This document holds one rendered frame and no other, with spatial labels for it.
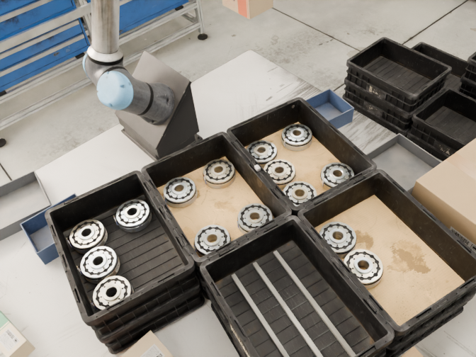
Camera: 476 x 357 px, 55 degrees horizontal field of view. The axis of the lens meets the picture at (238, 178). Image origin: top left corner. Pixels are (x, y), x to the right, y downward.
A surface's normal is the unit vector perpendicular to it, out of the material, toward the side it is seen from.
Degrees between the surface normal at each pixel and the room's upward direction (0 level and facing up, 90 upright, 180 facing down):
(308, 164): 0
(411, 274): 0
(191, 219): 0
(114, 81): 46
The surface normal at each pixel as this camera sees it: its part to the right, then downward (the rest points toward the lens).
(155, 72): -0.57, -0.09
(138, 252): -0.07, -0.65
